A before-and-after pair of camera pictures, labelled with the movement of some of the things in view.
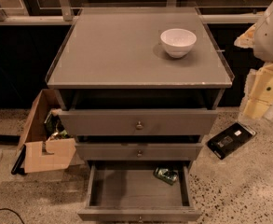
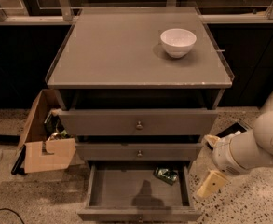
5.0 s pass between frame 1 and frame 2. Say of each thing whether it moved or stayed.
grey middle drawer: stayed
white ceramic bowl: stayed
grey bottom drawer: stayed
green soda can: stayed
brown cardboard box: stayed
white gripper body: moved
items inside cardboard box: stayed
